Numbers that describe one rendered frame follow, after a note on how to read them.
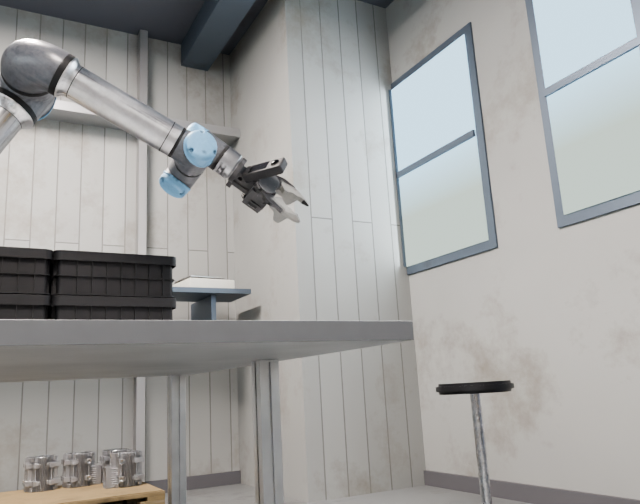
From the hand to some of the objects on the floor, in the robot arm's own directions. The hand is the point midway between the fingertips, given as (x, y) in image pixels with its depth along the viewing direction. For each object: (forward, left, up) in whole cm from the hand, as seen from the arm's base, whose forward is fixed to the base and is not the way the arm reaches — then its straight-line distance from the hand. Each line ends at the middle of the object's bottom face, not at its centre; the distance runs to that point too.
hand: (301, 209), depth 160 cm
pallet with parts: (+215, +60, -97) cm, 244 cm away
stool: (+59, -93, -99) cm, 148 cm away
